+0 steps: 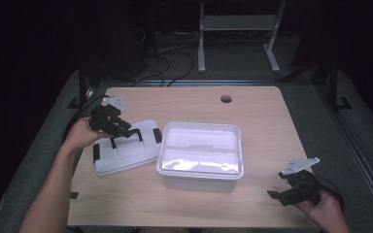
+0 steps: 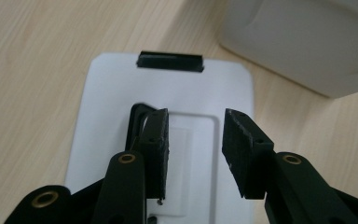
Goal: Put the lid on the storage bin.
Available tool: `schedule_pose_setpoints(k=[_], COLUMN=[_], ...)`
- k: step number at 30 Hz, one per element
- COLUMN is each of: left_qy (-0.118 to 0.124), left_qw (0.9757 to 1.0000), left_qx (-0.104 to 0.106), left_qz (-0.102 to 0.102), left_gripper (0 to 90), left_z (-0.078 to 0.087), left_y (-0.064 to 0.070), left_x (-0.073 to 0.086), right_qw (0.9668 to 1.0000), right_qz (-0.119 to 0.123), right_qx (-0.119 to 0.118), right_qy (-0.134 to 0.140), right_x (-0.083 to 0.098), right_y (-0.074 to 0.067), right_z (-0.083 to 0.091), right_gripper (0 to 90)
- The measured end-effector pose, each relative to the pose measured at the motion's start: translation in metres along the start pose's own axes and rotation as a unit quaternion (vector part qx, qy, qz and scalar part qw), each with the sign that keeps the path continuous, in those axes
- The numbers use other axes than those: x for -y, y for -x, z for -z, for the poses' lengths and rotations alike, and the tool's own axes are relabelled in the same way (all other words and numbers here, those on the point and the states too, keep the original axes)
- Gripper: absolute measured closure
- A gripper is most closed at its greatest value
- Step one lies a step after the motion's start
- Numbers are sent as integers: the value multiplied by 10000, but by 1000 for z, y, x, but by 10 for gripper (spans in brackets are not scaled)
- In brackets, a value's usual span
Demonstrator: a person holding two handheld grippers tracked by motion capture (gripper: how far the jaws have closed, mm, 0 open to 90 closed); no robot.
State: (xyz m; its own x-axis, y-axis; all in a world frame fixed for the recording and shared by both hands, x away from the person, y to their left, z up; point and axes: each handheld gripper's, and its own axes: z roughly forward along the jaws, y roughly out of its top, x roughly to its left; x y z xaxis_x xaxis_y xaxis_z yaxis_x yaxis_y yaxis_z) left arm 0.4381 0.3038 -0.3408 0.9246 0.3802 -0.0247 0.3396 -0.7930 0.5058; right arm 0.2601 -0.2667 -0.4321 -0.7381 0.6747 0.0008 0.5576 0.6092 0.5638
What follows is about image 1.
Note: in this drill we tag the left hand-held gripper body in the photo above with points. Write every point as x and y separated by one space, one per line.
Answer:
105 121

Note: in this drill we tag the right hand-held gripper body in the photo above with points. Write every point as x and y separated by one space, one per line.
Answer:
302 189

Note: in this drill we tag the white plastic storage box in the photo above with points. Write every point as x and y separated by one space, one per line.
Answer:
200 155

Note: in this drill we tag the person's left hand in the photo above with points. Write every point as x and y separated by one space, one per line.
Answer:
79 134

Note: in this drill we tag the person's right hand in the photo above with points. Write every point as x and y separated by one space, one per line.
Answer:
327 216

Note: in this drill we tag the black metal stand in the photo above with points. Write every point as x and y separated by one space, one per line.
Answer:
335 87
82 87

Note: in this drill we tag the black tape piece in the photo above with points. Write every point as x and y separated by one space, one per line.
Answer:
74 195

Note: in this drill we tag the grey metal stand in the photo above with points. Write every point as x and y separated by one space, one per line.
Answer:
239 22

